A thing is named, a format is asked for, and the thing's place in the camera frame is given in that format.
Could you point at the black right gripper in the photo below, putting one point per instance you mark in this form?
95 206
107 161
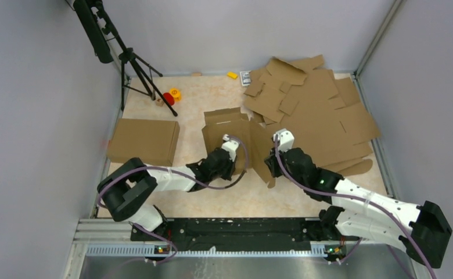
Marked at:
272 161

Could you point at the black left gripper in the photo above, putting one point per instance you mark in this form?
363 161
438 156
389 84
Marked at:
227 176

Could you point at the cardboard box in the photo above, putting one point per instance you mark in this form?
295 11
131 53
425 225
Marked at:
256 141
153 141

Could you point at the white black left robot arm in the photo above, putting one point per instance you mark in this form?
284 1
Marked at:
124 193

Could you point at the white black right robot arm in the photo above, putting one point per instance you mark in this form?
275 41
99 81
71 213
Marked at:
421 231

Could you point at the folded closed cardboard box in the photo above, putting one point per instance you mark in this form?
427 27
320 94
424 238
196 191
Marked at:
153 141

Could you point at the playing card box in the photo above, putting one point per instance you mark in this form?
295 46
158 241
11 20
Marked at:
245 78

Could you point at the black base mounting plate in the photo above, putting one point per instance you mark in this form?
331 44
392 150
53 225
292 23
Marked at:
241 234

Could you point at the cardboard sheet pile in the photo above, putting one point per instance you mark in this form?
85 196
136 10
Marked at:
325 114

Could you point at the orange round toy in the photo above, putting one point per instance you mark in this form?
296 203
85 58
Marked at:
176 94

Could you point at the red round toy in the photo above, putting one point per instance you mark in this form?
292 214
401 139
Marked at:
169 98

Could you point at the small wooden cube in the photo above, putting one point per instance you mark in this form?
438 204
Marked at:
159 102

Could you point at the yellow block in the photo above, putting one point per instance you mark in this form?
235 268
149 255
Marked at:
232 75

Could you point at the small wooden block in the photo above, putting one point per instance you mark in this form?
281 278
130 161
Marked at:
197 73

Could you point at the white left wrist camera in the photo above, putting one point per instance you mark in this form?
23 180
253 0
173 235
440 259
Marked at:
230 144

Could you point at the aluminium frame rail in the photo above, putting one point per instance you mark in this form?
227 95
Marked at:
102 248

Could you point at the black camera tripod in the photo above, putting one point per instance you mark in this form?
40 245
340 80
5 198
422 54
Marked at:
100 30

